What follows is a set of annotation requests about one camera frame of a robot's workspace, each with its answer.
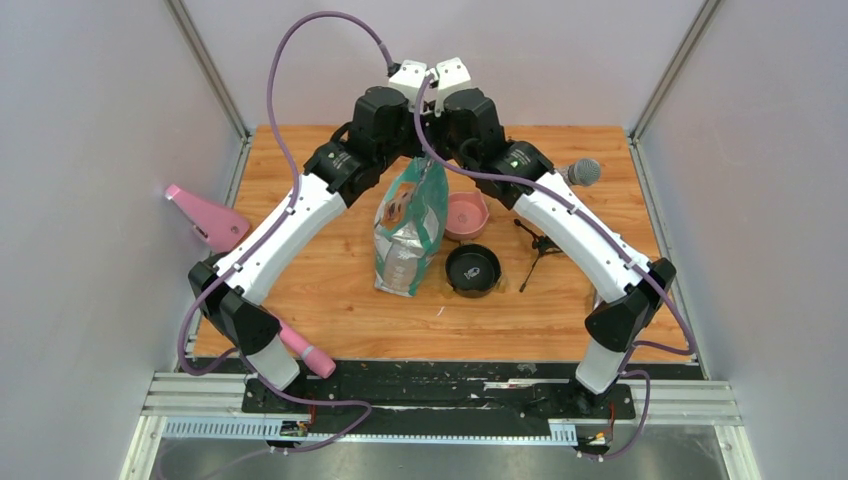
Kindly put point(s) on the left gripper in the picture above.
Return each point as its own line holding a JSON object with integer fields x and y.
{"x": 417, "y": 149}

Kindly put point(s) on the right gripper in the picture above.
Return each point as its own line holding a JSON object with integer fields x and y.
{"x": 435, "y": 125}

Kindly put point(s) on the green dog food bag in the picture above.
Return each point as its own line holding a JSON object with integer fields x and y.
{"x": 409, "y": 226}

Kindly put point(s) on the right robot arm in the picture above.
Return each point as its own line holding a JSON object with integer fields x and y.
{"x": 467, "y": 138}

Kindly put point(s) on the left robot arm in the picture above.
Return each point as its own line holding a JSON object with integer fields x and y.
{"x": 230, "y": 289}

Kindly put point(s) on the pink pet bowl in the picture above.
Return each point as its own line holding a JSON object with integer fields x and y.
{"x": 467, "y": 216}

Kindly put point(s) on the black pet bowl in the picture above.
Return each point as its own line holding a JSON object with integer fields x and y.
{"x": 472, "y": 270}

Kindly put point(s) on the glitter silver microphone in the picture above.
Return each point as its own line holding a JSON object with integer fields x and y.
{"x": 584, "y": 172}

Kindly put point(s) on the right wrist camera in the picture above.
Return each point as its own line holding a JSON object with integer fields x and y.
{"x": 449, "y": 76}

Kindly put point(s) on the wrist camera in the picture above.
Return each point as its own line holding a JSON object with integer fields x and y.
{"x": 408, "y": 77}
{"x": 449, "y": 76}

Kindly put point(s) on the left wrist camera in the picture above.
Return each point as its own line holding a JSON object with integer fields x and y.
{"x": 408, "y": 77}

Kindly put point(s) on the black mounting rail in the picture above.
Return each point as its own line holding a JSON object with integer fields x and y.
{"x": 450, "y": 398}

